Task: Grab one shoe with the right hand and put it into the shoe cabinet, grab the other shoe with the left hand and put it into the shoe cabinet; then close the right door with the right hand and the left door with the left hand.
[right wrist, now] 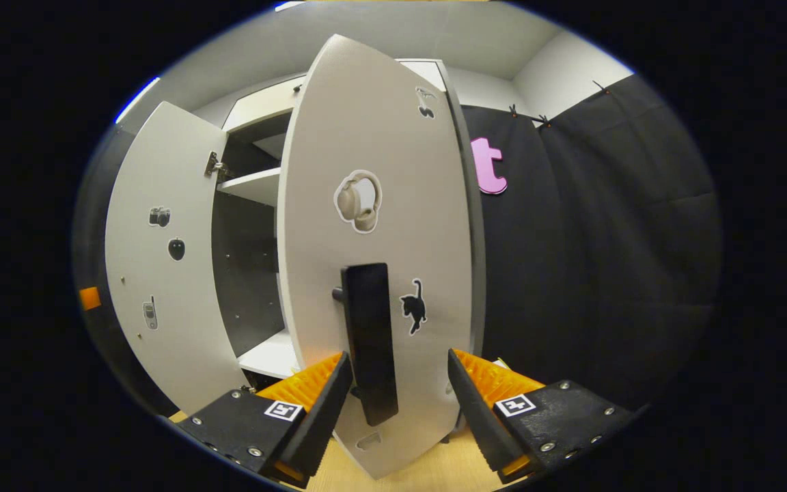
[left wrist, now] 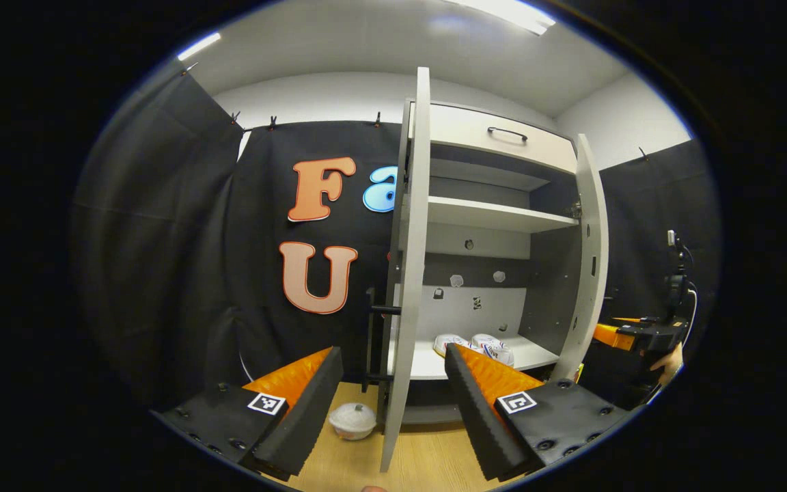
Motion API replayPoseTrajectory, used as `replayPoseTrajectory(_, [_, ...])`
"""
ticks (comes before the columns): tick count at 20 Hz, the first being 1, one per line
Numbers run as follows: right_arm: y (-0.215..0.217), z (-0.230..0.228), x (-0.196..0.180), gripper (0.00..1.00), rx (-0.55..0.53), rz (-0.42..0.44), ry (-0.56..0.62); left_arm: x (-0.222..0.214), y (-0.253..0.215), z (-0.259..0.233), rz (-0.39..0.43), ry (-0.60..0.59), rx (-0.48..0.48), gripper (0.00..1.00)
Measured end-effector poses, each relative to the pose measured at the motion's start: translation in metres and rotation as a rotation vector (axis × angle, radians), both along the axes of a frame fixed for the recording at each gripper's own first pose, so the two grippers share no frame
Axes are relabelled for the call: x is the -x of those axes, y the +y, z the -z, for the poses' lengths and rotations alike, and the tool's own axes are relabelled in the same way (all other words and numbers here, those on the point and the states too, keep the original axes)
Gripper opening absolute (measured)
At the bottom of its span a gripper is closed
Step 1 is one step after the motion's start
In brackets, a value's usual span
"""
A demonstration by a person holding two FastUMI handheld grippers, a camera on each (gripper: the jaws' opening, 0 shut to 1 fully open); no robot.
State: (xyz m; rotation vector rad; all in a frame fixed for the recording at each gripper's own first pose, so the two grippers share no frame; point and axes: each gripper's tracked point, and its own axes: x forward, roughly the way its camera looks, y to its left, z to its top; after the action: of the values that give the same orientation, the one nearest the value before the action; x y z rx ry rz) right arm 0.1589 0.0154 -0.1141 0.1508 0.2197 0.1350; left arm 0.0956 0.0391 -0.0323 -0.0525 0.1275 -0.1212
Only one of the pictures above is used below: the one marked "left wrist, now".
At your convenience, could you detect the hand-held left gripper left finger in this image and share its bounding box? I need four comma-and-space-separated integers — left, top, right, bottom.
150, 346, 344, 482

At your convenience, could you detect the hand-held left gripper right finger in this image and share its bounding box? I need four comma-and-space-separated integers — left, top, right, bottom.
443, 343, 633, 482

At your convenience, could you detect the white striped shoe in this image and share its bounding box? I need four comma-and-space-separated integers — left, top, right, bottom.
433, 333, 474, 358
470, 333, 515, 368

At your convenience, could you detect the white cabinet door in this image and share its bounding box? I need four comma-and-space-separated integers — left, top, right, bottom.
378, 66, 432, 474
549, 133, 609, 383

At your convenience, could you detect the white shoe cabinet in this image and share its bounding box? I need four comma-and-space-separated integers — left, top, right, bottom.
404, 101, 585, 424

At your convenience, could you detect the white cabinet drawer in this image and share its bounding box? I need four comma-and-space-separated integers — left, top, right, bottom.
409, 102, 579, 175

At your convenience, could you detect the white lidded bowl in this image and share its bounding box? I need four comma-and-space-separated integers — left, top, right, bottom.
329, 402, 378, 441

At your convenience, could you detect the black backdrop cloth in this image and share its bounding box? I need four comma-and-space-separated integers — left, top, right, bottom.
69, 65, 722, 411

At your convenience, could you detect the long ceiling light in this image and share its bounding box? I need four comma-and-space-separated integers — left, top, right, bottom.
176, 31, 222, 62
445, 0, 557, 36

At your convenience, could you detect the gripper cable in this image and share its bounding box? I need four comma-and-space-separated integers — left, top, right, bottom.
679, 243, 700, 404

